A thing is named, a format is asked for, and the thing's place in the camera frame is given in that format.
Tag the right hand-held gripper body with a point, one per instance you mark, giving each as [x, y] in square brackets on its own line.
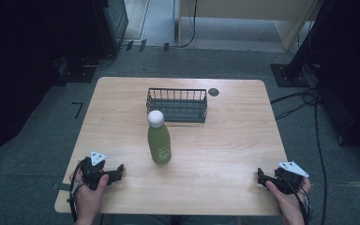
[286, 178]

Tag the person's right hand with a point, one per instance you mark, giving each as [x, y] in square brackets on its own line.
[289, 203]

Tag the light wooden cabinet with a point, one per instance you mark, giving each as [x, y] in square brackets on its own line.
[247, 18]

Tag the person's left hand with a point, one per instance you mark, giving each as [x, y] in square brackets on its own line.
[88, 196]

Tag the black equipment case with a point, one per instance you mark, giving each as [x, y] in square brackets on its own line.
[112, 22]

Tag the black round table grommet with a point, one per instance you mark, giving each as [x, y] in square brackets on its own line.
[213, 92]

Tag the green bottle with white cap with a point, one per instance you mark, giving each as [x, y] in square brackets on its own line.
[158, 137]

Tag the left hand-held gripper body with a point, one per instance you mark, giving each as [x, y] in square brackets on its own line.
[94, 170]

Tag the black metal stand base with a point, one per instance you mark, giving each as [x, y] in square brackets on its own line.
[289, 75]

